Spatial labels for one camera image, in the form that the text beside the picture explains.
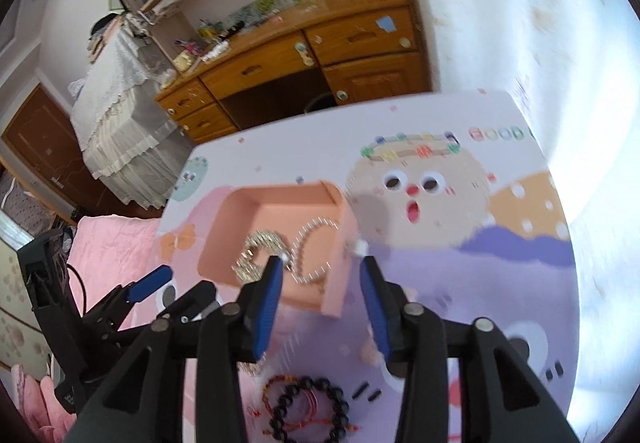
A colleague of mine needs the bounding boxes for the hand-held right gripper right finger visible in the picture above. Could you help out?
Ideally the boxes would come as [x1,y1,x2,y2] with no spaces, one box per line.
[359,254,581,443]

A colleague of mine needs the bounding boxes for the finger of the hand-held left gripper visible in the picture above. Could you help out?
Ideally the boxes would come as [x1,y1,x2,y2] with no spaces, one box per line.
[107,280,219,354]
[80,265,174,339]

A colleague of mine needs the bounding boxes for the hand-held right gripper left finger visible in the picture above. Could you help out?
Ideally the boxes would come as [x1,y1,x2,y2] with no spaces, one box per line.
[62,255,286,443]

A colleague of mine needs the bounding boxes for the gold chain bracelet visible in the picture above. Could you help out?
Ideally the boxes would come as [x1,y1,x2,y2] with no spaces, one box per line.
[232,230,288,281]

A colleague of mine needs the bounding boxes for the red string bracelet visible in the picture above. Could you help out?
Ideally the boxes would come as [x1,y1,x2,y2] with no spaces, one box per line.
[250,373,361,443]

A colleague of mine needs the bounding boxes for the pearl bracelet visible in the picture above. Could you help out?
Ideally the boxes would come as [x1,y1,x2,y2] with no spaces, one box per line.
[290,218,342,294]

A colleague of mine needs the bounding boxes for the black bead bracelet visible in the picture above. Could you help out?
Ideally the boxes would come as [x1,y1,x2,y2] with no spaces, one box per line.
[267,375,351,443]

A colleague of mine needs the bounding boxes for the pink jewelry box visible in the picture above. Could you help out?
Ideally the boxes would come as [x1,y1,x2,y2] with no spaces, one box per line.
[197,180,361,319]

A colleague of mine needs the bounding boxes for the floral quilt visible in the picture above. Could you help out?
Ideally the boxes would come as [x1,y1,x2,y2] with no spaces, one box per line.
[0,173,53,369]

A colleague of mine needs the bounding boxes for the pink blanket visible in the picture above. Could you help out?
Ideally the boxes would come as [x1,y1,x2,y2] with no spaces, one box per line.
[10,216,201,443]

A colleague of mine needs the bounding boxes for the cartoon printed tablecloth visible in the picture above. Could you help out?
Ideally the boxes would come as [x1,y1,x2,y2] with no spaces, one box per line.
[159,90,583,443]

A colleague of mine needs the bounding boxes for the brown wooden door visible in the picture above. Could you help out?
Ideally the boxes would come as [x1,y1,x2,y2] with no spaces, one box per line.
[0,86,101,224]

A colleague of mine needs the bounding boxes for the white lace bed cover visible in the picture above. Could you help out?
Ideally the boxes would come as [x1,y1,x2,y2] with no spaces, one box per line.
[70,28,196,211]

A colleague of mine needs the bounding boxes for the wooden desk with drawers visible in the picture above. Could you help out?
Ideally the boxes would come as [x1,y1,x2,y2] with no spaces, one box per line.
[155,0,433,144]

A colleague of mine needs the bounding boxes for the white floral curtain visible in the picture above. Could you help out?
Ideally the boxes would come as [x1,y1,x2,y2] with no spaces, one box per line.
[375,0,640,424]

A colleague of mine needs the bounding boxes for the black cable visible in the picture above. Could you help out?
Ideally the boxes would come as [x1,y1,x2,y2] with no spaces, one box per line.
[66,264,90,316]

